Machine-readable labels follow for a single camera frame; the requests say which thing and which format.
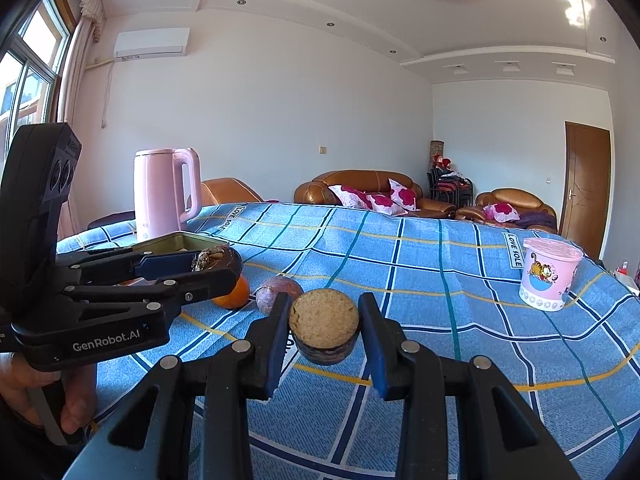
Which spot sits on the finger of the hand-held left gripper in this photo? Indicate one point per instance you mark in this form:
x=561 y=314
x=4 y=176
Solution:
x=200 y=285
x=165 y=261

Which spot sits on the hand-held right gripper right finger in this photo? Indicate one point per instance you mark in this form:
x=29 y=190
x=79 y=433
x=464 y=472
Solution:
x=377 y=355

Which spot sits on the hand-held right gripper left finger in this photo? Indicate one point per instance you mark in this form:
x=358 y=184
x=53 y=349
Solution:
x=274 y=350

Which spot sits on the pink tin box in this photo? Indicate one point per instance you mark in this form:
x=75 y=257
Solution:
x=175 y=242

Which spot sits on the brown wrinkled fruit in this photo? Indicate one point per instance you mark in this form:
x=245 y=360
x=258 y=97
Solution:
x=220 y=258

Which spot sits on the dark cut fruit pale flesh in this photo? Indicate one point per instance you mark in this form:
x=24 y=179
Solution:
x=324 y=317

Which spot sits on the person's left hand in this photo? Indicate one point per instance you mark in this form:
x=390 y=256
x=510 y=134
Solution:
x=75 y=395

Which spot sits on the large orange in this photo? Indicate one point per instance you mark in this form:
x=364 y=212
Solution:
x=234 y=296

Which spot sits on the purple passion fruit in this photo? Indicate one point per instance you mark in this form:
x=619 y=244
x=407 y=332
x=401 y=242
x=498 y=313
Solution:
x=280 y=290

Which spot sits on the pink electric kettle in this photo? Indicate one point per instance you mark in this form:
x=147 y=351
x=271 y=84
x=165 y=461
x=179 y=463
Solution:
x=160 y=190

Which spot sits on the blue plaid tablecloth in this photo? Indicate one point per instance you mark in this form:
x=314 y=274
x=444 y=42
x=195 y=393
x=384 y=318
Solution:
x=450 y=300

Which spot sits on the brown leather armchair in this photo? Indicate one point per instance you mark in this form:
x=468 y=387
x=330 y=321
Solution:
x=230 y=191

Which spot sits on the pale pink curtain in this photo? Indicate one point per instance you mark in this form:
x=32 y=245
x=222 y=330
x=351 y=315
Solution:
x=80 y=85

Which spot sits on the window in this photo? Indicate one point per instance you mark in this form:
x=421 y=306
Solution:
x=27 y=75

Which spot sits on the white red floral pillow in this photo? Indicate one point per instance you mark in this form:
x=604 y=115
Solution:
x=382 y=203
x=501 y=211
x=350 y=196
x=403 y=195

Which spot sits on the long brown leather sofa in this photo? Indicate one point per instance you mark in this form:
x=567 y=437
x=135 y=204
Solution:
x=360 y=179

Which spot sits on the stacked dark chairs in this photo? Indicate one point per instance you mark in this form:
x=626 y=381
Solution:
x=450 y=187

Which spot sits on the pink cartoon cat cup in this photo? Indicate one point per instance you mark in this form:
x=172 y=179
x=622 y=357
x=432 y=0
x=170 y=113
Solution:
x=547 y=275

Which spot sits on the purple blanket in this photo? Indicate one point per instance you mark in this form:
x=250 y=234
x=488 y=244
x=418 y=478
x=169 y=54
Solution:
x=539 y=221

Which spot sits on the short brown leather sofa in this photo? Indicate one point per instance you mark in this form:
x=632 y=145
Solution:
x=515 y=196

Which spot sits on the brown wooden door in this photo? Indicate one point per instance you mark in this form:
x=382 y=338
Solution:
x=586 y=190

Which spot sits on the white wall air conditioner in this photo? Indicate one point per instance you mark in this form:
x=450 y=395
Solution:
x=150 y=42

